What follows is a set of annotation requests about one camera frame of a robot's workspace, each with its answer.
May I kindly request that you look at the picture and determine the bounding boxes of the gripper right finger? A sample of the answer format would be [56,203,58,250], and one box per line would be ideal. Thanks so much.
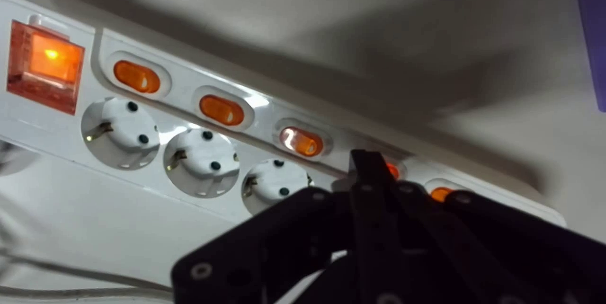
[377,152,606,304]

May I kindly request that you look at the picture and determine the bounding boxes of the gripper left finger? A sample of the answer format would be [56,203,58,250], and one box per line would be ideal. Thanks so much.
[171,150,403,304]

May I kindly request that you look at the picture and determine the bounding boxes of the white power strip orange switches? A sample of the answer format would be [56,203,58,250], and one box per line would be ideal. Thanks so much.
[0,0,567,229]

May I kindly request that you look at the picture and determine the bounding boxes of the purple object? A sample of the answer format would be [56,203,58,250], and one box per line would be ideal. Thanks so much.
[570,0,606,113]

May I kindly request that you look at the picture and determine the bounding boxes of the white cable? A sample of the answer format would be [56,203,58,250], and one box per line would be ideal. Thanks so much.
[0,250,174,297]

